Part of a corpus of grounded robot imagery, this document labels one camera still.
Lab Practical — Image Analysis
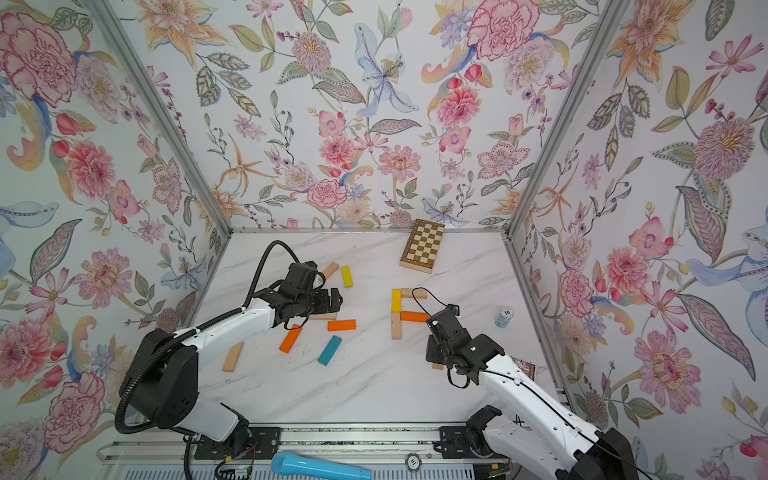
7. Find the orange block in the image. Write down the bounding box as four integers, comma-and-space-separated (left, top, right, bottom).
400, 311, 429, 323
327, 320, 357, 332

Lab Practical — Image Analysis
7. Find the natural wood block top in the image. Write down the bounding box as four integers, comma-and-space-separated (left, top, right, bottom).
401, 288, 428, 299

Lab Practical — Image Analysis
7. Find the yellow block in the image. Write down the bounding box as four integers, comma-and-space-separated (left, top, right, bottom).
341, 266, 354, 288
391, 289, 402, 313

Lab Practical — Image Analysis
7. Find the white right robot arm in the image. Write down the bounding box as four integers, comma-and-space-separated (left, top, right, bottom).
426, 307, 641, 479

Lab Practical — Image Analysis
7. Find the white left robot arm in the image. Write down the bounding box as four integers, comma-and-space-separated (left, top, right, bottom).
114, 261, 343, 445

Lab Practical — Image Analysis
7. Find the orange block diagonal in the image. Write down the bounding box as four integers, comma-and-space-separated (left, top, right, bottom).
279, 327, 302, 354

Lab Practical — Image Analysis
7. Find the blue poker chip stack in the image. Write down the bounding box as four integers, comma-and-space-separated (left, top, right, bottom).
494, 307, 514, 328

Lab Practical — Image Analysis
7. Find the teal block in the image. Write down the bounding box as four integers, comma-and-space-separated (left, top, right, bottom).
318, 336, 342, 366

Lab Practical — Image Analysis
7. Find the small card box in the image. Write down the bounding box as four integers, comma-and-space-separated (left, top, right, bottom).
512, 357, 536, 380

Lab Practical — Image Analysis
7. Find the wooden chessboard box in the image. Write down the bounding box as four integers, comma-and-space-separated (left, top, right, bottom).
399, 219, 445, 274

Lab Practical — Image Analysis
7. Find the small round gauge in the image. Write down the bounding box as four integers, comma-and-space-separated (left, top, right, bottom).
405, 453, 422, 472

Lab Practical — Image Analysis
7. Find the blue microphone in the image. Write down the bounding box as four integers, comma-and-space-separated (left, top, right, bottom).
270, 452, 372, 480

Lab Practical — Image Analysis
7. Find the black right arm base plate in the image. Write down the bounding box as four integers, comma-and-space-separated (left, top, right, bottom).
432, 405, 504, 460

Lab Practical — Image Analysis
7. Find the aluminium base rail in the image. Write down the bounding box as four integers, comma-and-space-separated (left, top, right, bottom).
95, 421, 610, 464

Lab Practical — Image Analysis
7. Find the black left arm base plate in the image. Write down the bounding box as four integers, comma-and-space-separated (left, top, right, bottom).
194, 426, 282, 461

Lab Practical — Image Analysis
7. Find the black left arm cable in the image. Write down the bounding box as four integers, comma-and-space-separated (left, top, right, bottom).
113, 239, 301, 480

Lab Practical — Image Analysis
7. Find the aluminium left corner post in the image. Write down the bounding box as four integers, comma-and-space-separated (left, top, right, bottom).
85, 0, 233, 241

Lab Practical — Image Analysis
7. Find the aluminium corner post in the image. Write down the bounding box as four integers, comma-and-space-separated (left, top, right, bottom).
504, 1, 627, 241
85, 0, 233, 241

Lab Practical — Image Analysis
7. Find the aluminium right corner post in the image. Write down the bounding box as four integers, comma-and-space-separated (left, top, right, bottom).
504, 1, 627, 241

